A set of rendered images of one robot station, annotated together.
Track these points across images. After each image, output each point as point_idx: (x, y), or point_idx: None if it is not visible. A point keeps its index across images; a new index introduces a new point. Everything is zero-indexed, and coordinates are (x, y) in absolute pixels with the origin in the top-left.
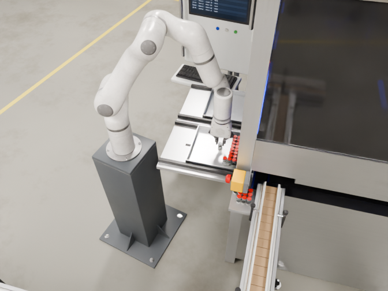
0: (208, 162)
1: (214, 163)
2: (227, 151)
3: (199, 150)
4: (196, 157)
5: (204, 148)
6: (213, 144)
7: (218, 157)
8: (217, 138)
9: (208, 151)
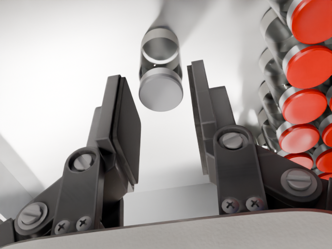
0: (142, 166)
1: (177, 158)
2: (237, 41)
3: (23, 118)
4: (50, 165)
5: (39, 86)
6: (80, 18)
7: (183, 117)
8: (128, 181)
9: (86, 103)
